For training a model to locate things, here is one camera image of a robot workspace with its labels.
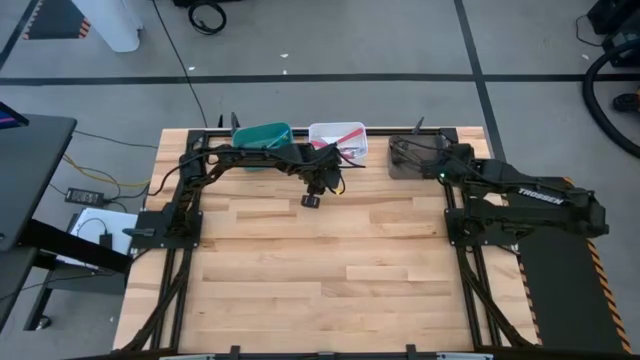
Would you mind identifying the black desk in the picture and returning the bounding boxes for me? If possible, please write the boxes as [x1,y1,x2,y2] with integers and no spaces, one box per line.
[0,113,134,331]

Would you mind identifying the white plastic bin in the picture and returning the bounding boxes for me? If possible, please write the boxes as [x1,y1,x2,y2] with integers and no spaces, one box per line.
[307,121,370,162]

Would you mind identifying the white pillar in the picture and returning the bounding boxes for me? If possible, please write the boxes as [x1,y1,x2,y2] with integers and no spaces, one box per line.
[69,0,144,54]

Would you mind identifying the teal plastic bin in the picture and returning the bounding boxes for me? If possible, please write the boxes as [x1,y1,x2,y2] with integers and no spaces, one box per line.
[231,121,295,174]

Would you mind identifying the thin black floor cable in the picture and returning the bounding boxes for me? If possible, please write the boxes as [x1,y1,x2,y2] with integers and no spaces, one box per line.
[73,129,160,150]

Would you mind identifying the grey translucent plastic bin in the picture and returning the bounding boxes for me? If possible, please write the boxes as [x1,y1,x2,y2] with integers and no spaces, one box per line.
[387,133,451,181]

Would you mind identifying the yellow cable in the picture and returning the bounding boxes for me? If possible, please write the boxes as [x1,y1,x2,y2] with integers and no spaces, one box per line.
[62,153,152,189]

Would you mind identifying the thick black hose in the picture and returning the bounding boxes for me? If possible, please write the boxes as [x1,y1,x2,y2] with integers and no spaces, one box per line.
[582,39,640,160]

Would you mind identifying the black and orange floor object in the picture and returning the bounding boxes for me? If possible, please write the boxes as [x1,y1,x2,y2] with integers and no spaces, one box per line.
[612,87,640,114]

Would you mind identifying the dark floor mat hazard edge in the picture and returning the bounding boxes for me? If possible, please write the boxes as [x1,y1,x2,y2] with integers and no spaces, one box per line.
[22,0,92,41]

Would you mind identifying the black equipment case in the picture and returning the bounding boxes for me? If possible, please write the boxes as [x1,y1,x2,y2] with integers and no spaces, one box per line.
[587,0,640,69]

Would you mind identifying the coiled black cable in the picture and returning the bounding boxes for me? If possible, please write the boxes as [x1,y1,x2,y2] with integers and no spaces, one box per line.
[187,0,229,36]

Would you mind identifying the laptop with lit screen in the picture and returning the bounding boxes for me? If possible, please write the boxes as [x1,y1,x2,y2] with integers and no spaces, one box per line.
[0,101,30,131]

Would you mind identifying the black mat with hazard stripes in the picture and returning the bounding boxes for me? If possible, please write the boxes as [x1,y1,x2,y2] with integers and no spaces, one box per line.
[514,175,634,354]

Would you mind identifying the long black floor cable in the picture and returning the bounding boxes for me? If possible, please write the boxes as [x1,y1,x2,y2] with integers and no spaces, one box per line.
[151,0,209,129]

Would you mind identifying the black aluminium table frame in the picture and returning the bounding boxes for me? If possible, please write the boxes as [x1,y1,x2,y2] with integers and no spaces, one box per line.
[117,127,539,360]

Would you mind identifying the white flat box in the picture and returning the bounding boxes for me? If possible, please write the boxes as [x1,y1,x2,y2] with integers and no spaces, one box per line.
[55,207,139,271]

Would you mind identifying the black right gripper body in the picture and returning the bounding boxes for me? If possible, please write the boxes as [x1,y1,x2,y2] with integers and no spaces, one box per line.
[427,143,476,180]

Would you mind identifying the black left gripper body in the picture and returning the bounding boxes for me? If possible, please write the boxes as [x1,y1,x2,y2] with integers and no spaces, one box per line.
[294,147,346,196]

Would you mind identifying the black power brick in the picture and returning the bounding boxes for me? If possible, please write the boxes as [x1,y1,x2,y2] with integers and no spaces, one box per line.
[64,187,105,207]

